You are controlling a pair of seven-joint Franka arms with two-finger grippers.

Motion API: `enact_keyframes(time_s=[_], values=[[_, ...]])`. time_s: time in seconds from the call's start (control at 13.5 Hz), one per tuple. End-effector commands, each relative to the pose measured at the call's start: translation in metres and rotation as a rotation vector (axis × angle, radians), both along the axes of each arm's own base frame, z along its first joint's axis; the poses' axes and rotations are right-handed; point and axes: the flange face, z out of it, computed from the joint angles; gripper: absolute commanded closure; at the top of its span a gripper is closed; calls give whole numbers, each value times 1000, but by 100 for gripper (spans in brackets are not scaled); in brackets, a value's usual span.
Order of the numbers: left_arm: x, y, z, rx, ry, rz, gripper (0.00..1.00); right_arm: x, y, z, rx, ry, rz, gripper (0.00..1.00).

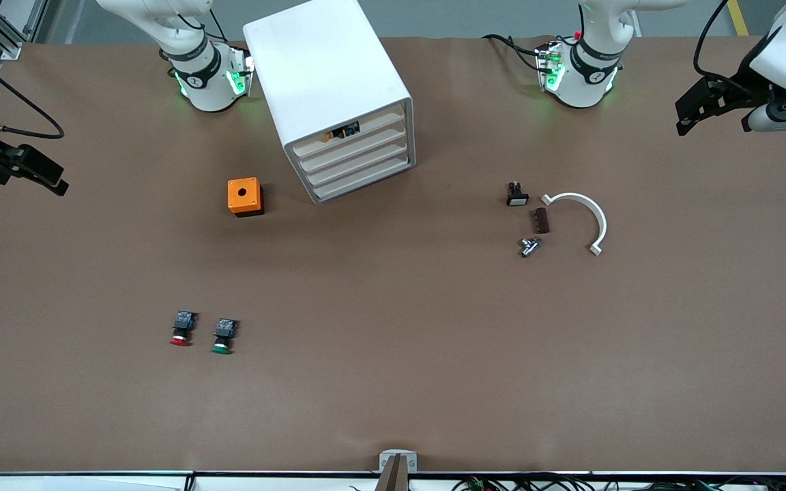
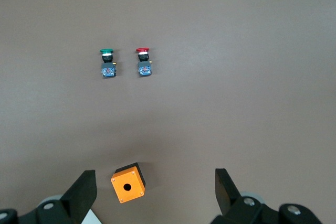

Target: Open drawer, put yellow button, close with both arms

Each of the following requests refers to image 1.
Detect tangled black cables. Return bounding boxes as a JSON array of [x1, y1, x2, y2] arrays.
[[451, 474, 786, 491]]

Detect white curved plastic arc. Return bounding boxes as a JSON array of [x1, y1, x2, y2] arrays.
[[541, 192, 607, 256]]

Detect grey metal bracket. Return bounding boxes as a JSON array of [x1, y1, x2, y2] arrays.
[[379, 450, 418, 473]]

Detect red push button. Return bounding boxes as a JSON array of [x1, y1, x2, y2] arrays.
[[170, 311, 199, 346]]

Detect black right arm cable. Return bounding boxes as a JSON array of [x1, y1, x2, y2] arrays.
[[0, 38, 65, 139]]

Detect orange button enclosure box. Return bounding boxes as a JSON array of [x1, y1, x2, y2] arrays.
[[228, 178, 264, 218]]

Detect yellow push button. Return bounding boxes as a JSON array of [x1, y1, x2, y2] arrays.
[[325, 121, 361, 143]]

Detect aluminium frame profile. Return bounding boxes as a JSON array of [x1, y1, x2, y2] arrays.
[[0, 0, 49, 61]]

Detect black base cable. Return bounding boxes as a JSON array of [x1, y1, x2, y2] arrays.
[[482, 34, 547, 72]]

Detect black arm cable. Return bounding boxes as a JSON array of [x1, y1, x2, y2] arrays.
[[0, 38, 65, 139], [693, 0, 748, 86]]

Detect white table edge rail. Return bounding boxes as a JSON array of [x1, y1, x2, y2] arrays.
[[0, 469, 786, 491]]

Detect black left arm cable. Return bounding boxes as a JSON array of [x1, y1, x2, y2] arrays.
[[693, 0, 748, 86]]

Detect green push button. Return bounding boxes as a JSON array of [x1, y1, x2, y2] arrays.
[[212, 318, 239, 355]]

